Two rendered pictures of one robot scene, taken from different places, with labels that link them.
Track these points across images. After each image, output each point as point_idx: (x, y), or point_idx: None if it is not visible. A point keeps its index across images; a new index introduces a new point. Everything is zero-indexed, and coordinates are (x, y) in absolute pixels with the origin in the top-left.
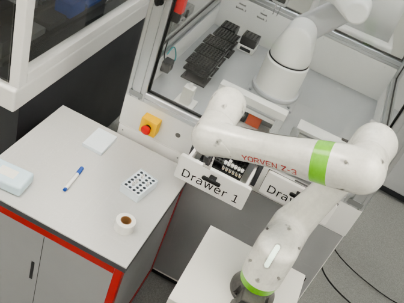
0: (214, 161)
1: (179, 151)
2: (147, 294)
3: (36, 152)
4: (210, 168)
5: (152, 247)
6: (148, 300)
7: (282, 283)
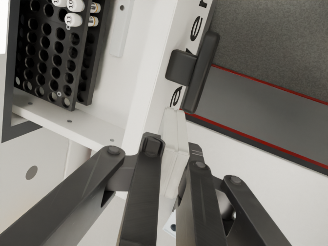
0: (73, 53)
1: (68, 138)
2: (231, 56)
3: None
4: (183, 115)
5: (244, 101)
6: (239, 53)
7: None
